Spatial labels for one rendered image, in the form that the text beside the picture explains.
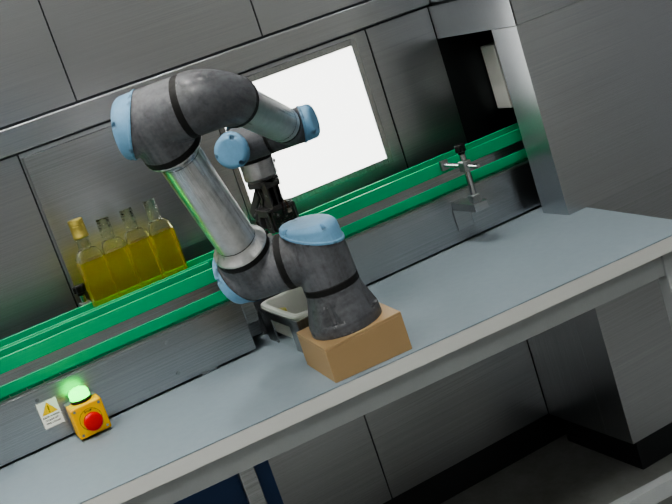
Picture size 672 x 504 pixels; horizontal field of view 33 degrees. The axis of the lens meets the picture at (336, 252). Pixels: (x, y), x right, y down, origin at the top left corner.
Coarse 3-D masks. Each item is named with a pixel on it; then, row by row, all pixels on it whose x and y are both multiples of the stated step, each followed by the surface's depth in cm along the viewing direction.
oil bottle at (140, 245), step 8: (128, 232) 259; (136, 232) 258; (144, 232) 259; (128, 240) 258; (136, 240) 258; (144, 240) 259; (128, 248) 259; (136, 248) 258; (144, 248) 259; (152, 248) 260; (136, 256) 258; (144, 256) 259; (152, 256) 260; (136, 264) 259; (144, 264) 259; (152, 264) 260; (160, 264) 261; (144, 272) 259; (152, 272) 260; (160, 272) 261; (144, 280) 260; (152, 280) 260
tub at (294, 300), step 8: (296, 288) 265; (280, 296) 264; (288, 296) 264; (296, 296) 265; (304, 296) 266; (264, 304) 259; (272, 304) 263; (280, 304) 264; (288, 304) 264; (296, 304) 265; (304, 304) 266; (272, 312) 254; (280, 312) 249; (288, 312) 247; (296, 312) 265; (304, 312) 243; (296, 320) 245
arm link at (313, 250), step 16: (288, 224) 226; (304, 224) 223; (320, 224) 221; (336, 224) 223; (288, 240) 221; (304, 240) 220; (320, 240) 220; (336, 240) 222; (288, 256) 222; (304, 256) 221; (320, 256) 221; (336, 256) 222; (288, 272) 223; (304, 272) 222; (320, 272) 222; (336, 272) 222; (352, 272) 225; (304, 288) 226; (320, 288) 223
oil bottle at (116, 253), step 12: (108, 240) 257; (120, 240) 257; (108, 252) 256; (120, 252) 257; (108, 264) 256; (120, 264) 257; (132, 264) 258; (120, 276) 257; (132, 276) 258; (120, 288) 258; (132, 288) 259
